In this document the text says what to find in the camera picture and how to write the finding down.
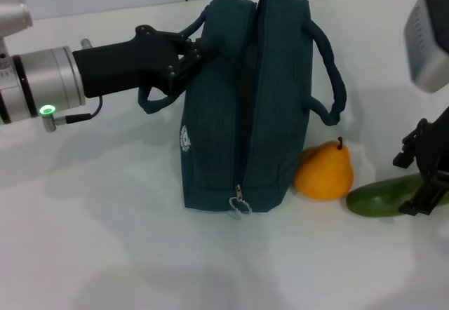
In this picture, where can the yellow pear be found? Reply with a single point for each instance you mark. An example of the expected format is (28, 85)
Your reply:
(324, 178)

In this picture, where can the green cucumber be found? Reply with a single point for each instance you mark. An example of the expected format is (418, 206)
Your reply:
(375, 199)

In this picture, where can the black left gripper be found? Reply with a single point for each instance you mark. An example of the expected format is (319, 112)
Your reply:
(119, 66)

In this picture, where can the dark teal fabric lunch bag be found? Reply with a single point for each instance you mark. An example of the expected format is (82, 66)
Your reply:
(245, 113)

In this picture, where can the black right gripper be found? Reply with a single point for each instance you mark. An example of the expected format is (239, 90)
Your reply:
(435, 148)

